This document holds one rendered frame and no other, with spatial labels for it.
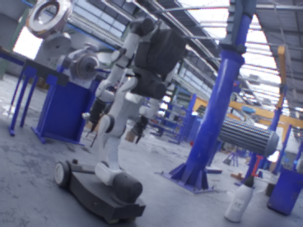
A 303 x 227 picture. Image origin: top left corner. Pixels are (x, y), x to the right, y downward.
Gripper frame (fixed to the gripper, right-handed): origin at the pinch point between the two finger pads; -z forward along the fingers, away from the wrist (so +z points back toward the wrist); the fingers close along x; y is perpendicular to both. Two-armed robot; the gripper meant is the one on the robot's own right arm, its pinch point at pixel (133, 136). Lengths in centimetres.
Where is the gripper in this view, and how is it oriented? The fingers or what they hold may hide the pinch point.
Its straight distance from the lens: 174.8
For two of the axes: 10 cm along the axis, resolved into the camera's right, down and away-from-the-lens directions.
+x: -6.2, -4.3, 6.5
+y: -6.1, -2.6, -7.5
